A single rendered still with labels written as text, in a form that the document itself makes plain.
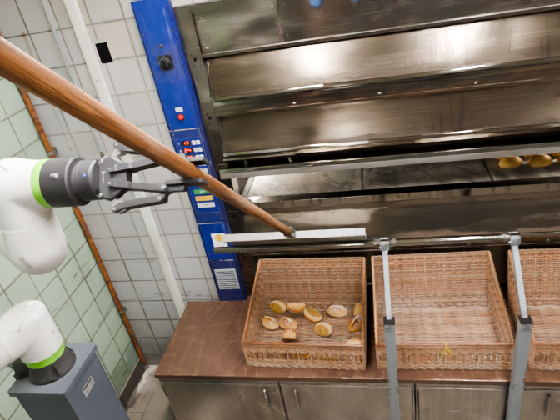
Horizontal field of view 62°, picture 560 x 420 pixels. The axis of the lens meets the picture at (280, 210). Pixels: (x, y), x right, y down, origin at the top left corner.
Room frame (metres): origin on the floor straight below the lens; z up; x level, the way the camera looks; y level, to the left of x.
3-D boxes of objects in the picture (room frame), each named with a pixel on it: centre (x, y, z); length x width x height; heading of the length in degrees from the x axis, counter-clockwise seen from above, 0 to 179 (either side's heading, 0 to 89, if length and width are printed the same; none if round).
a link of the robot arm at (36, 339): (1.14, 0.83, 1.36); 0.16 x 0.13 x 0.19; 136
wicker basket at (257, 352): (1.71, -0.04, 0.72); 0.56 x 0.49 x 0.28; 74
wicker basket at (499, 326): (1.57, -0.61, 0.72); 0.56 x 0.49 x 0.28; 76
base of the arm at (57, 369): (1.16, 0.88, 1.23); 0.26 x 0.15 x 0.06; 76
